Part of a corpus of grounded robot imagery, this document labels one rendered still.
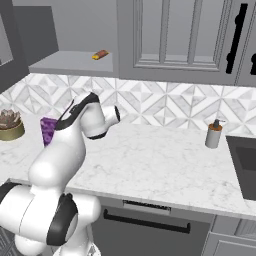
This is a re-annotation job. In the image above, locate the grey panelled cabinet door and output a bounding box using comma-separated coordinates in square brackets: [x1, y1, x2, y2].
[116, 0, 248, 87]

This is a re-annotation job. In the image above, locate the open grey cabinet door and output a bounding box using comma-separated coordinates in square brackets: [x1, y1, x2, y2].
[0, 0, 31, 95]

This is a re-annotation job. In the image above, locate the grey base cabinet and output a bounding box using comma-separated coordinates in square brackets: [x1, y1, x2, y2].
[201, 214, 256, 256]

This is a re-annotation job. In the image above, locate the orange and yellow snack bar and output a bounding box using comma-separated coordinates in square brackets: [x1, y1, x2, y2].
[91, 49, 110, 61]

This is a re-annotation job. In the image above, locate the grey soap dispenser, black pump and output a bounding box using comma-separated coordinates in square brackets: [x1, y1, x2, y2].
[204, 118, 224, 150]

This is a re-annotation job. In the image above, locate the grey dishwasher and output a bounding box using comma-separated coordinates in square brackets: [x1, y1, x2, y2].
[89, 195, 215, 256]

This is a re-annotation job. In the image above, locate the potted succulent in olive pot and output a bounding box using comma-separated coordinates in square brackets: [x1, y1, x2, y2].
[0, 108, 26, 142]

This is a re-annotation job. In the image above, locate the dark grey sink basin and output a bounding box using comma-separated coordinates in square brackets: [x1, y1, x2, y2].
[225, 134, 256, 202]

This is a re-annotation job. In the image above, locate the grey wall cabinet shelf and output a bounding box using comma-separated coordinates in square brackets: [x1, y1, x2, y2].
[12, 0, 120, 79]

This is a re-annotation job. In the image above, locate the black dishwasher handle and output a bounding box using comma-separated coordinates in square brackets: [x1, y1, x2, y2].
[102, 208, 192, 235]

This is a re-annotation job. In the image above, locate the long black cabinet handle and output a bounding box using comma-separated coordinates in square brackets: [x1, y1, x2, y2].
[225, 2, 249, 75]

